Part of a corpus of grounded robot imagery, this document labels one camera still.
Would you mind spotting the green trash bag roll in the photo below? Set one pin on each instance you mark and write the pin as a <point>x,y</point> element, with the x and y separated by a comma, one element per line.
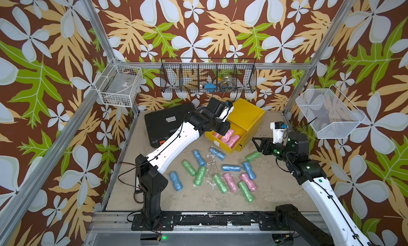
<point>200,176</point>
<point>246,192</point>
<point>252,156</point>
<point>189,168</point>
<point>219,182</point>

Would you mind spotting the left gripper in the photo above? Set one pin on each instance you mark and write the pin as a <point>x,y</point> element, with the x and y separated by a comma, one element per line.
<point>224,127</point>

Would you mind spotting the black plastic tool case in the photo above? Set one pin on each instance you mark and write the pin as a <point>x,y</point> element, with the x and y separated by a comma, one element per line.
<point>162,124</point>

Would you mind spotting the white wire basket left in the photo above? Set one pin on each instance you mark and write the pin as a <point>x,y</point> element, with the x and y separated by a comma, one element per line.
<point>119,84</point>

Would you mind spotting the white mesh basket right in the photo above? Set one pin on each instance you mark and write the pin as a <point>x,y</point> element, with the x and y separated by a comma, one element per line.
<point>329,112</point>

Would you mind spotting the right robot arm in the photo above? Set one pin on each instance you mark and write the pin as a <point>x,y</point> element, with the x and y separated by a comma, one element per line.
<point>310,175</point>

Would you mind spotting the black wire basket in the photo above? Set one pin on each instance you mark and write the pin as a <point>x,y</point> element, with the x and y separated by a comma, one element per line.
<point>208,75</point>

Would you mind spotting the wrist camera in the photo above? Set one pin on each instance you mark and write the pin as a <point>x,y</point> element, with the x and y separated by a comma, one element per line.
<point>223,105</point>
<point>278,129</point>

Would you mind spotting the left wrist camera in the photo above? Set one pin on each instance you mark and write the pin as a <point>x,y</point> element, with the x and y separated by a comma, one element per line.
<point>223,105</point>

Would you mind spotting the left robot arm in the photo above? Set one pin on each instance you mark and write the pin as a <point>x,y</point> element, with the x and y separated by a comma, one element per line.
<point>150,169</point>

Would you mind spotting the blue trash bag roll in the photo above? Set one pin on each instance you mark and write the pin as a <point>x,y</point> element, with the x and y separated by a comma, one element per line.
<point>248,168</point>
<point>233,168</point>
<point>176,181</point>
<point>217,153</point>
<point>199,158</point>

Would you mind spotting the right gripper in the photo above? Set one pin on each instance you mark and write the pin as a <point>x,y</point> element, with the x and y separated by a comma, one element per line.
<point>268,141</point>

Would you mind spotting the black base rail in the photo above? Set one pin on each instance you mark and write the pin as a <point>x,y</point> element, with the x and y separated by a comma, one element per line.
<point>168,221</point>

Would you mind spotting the yellow plastic drawer cabinet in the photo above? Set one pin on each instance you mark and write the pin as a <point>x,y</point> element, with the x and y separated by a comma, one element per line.
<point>245,121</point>

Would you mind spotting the yellow top drawer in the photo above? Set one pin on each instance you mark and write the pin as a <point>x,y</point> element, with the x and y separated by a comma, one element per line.
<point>238,147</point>

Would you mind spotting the pink trash bag roll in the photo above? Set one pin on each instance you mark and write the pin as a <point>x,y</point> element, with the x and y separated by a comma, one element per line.
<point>233,141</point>
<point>231,184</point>
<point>217,135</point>
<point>226,138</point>
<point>249,183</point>

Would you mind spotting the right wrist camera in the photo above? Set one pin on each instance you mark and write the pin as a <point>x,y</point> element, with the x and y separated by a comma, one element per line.
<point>278,129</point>

